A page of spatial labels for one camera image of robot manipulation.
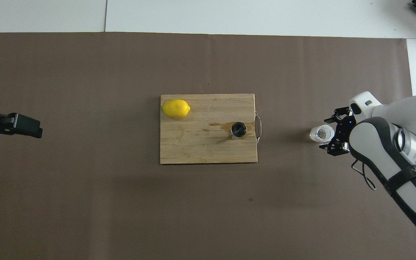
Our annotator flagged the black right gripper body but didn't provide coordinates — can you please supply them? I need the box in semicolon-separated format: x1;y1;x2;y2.
336;114;356;152

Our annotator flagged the clear faceted glass cup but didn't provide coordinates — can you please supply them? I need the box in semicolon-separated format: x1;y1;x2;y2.
309;125;335;143

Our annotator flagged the steel double jigger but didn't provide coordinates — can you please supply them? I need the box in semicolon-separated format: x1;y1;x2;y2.
230;122;248;141

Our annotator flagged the brown paper table mat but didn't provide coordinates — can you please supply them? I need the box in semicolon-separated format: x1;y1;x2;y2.
0;32;416;260

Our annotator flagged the wooden cutting board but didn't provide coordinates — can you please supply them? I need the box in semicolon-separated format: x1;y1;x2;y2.
160;94;263;165

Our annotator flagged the yellow lemon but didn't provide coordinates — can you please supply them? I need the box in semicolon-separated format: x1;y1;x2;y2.
161;99;191;119

